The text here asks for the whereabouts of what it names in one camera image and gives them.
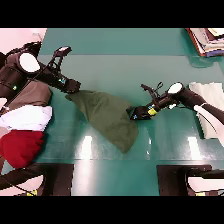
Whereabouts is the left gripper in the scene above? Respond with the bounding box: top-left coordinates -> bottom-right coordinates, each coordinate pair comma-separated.
59,77 -> 82,95

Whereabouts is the stack of folded clothes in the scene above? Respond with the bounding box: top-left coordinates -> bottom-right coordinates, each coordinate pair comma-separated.
185,27 -> 224,59

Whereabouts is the red garment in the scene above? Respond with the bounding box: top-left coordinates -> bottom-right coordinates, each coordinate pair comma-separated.
0,129 -> 46,170

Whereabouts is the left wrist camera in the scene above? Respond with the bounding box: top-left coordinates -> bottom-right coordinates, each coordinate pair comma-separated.
45,45 -> 73,73

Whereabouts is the green garment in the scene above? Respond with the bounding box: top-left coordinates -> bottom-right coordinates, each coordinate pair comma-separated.
65,89 -> 140,155

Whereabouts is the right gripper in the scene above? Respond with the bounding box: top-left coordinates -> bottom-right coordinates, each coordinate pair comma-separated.
130,103 -> 160,122

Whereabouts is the grey-brown garment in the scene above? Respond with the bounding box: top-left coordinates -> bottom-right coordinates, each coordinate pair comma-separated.
5,79 -> 54,113

